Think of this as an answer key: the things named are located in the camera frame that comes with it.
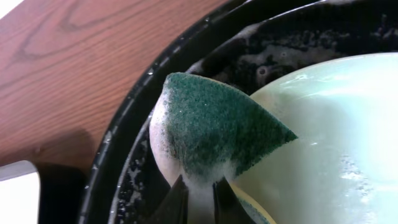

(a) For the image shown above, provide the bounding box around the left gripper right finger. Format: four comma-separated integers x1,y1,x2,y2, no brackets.
213,177,255,224

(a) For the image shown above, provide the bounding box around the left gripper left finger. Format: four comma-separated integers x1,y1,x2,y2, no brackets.
146,175,188,224

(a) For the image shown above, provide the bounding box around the green yellow sponge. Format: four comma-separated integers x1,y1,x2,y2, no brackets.
149,72,296,223

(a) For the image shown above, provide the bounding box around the mint plate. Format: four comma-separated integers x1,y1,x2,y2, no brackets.
236,53,397,223

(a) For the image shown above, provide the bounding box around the black rectangular sponge tray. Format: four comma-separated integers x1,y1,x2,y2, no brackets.
1,160,86,224

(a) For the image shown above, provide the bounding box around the black round tray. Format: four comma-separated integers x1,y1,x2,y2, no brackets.
78,0,397,223

